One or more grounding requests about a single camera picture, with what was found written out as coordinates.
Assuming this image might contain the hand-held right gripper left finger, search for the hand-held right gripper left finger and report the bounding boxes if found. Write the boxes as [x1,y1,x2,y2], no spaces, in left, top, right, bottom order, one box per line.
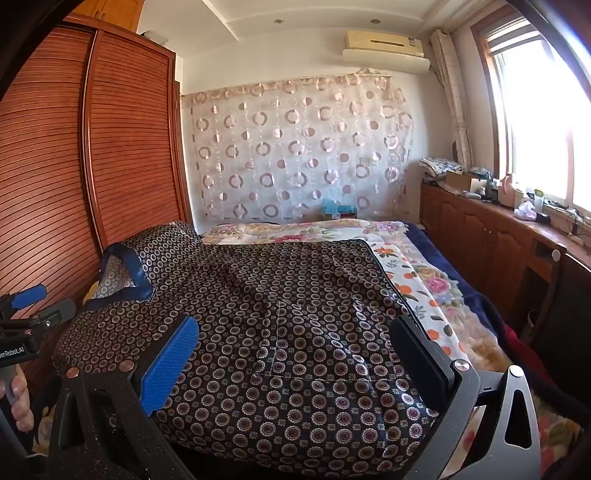
[48,315,200,480]

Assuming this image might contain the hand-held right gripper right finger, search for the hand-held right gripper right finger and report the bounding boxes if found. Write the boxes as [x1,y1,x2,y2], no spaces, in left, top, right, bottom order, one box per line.
[389,315,539,480]

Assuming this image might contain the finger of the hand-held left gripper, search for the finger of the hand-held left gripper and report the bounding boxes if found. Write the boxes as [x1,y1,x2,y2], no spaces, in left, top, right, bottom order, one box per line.
[0,284,48,320]
[28,298,77,332]

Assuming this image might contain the white orange-print cloth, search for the white orange-print cloth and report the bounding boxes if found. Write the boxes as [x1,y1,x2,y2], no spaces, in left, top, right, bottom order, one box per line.
[367,237,490,467]

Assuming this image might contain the dark circle-print shirt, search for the dark circle-print shirt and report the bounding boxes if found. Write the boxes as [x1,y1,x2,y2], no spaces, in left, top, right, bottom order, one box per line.
[52,220,462,464]

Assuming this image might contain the person's left hand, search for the person's left hand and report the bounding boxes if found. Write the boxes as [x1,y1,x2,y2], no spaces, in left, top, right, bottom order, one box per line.
[4,369,35,433]

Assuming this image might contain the red cloth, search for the red cloth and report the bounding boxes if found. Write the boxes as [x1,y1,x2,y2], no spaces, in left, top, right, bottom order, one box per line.
[503,323,555,393]

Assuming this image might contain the long wooden cabinet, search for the long wooden cabinet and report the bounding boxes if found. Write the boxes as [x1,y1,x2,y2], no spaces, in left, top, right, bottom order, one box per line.
[419,178,591,361]

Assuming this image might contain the teal box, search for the teal box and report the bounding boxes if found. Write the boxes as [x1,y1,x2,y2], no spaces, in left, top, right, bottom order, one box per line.
[320,198,358,222]

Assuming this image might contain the cardboard box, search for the cardboard box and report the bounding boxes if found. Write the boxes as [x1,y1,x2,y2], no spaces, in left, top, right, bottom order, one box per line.
[444,171,481,192]

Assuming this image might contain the wooden slatted wardrobe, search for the wooden slatted wardrobe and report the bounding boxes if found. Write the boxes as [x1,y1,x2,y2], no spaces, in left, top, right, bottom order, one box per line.
[0,14,195,384]

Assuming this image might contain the stack of folded patterned cloth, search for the stack of folded patterned cloth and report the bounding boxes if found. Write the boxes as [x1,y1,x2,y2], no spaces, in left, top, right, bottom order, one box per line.
[419,157,464,181]

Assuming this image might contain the circle-print sheer curtain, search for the circle-print sheer curtain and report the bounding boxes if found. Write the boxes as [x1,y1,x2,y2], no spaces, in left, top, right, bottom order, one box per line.
[180,74,414,222]

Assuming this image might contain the window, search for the window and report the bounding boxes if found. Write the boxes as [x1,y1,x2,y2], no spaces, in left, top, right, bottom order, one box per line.
[471,0,591,222]

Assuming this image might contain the tied pale window curtain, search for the tied pale window curtain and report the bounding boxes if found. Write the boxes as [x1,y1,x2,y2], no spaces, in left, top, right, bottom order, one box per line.
[429,30,474,176]

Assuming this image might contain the wooden overhead cupboard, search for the wooden overhead cupboard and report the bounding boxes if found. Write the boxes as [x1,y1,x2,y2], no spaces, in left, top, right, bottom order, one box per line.
[69,0,153,33]

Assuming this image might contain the wall air conditioner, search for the wall air conditioner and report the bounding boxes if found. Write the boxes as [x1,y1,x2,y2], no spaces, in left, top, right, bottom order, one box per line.
[342,30,431,75]

